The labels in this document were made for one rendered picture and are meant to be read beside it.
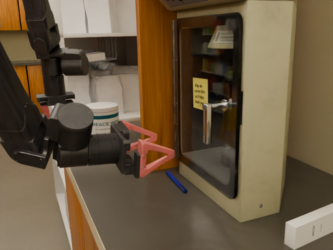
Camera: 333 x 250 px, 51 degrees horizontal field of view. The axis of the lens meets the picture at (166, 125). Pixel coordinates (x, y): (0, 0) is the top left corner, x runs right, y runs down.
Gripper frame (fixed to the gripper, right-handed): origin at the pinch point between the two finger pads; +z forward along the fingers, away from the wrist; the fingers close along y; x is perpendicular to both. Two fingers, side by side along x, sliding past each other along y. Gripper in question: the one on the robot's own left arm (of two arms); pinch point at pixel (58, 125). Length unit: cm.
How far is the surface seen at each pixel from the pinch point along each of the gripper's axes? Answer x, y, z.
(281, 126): -45, 43, -4
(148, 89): -8.4, 25.5, -9.5
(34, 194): 204, -10, 108
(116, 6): 93, 45, -40
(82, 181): -6.7, 4.1, 16.0
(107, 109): 22.9, 20.0, 1.9
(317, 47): -22, 76, -19
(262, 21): -46, 36, -27
